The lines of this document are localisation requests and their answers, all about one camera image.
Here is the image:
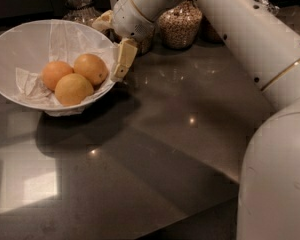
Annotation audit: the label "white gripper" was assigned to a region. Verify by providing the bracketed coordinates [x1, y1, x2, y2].
[92, 0, 154, 82]

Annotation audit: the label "orange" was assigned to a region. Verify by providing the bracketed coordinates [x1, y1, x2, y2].
[55, 73, 94, 106]
[73, 54, 109, 86]
[41, 61, 73, 91]

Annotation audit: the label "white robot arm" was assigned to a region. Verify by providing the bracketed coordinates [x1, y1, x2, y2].
[114, 0, 300, 240]

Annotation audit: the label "white bowl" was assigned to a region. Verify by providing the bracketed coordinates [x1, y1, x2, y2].
[0, 19, 120, 112]

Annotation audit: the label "glass jar mixed cereal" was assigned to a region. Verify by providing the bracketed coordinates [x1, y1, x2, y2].
[113, 0, 156, 56]

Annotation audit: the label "white paper liner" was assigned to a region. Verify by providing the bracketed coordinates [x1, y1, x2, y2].
[14, 20, 118, 117]

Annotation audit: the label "glass jar far left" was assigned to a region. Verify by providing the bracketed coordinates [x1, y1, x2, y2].
[63, 0, 101, 26]

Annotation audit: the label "glass jar pale grains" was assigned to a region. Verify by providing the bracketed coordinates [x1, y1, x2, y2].
[158, 0, 203, 49]

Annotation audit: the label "glass jar brown grains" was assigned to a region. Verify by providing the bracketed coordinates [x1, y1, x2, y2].
[199, 17, 223, 43]

